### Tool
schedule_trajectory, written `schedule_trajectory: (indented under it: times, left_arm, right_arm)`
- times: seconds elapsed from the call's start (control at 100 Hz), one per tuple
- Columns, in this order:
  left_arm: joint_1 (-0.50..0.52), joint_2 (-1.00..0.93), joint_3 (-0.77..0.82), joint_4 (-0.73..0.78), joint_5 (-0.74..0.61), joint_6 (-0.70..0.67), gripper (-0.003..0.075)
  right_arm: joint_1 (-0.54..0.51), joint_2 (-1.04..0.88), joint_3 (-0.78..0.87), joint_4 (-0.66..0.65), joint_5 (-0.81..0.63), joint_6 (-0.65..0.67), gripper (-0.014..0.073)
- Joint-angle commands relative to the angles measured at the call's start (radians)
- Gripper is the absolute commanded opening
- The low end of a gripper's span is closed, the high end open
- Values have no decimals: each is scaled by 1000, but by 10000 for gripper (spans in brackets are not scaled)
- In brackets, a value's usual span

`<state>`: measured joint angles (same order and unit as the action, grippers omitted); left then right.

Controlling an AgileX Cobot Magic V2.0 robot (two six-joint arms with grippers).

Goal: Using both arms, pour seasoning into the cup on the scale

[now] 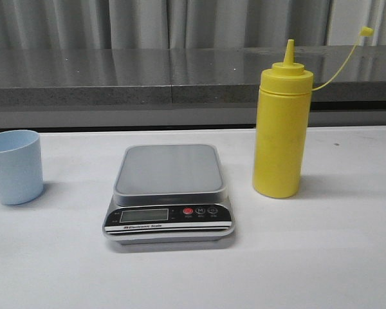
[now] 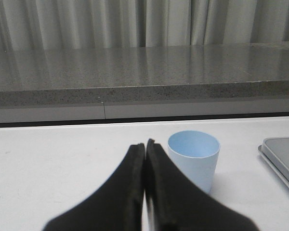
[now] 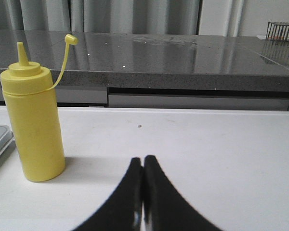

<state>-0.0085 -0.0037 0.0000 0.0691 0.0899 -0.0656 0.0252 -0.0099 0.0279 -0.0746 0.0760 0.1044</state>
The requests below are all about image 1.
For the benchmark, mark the grey curtain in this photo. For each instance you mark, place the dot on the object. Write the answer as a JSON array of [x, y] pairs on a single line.
[[186, 24]]

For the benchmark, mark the grey stone counter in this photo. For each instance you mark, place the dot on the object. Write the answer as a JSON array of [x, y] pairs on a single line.
[[135, 89]]

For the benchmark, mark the light blue plastic cup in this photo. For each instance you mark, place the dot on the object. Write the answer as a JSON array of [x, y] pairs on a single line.
[[21, 178]]

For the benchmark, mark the silver digital kitchen scale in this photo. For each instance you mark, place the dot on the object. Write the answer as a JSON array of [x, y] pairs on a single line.
[[169, 194]]

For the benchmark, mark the yellow squeeze bottle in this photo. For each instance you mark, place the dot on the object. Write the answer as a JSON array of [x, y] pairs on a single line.
[[283, 107]]

